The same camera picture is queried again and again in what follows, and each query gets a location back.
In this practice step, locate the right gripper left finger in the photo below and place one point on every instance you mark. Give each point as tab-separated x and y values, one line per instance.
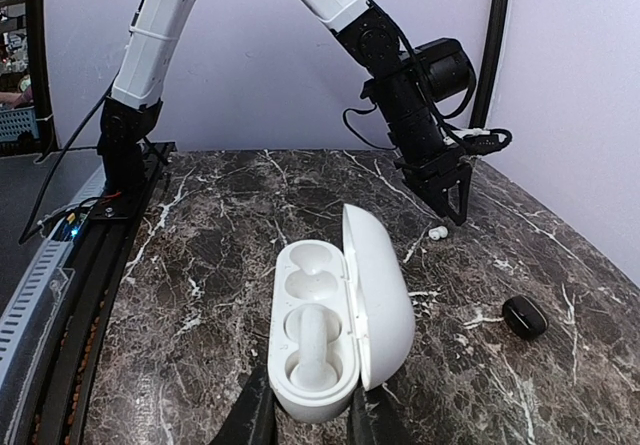
252	417

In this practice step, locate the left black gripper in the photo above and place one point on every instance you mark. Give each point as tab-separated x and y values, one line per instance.
442	183

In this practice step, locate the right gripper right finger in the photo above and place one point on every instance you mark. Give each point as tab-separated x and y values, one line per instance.
372	418

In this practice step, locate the white earbud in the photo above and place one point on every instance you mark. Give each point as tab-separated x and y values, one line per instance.
438	233
313	372

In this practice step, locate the white earbud charging case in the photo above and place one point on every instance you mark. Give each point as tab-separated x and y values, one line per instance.
370	315

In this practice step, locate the black charging case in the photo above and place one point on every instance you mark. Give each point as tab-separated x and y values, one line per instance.
524	317

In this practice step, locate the light blue mesh basket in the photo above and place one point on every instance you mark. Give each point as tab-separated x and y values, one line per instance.
16	122

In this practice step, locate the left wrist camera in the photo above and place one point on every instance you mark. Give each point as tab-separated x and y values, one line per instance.
482	142

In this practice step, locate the left black frame post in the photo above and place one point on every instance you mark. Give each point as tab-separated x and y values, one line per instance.
490	61

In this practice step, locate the black front rail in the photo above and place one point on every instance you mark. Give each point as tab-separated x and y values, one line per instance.
45	395

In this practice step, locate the white slotted cable duct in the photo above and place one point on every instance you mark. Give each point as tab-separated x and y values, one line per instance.
44	278

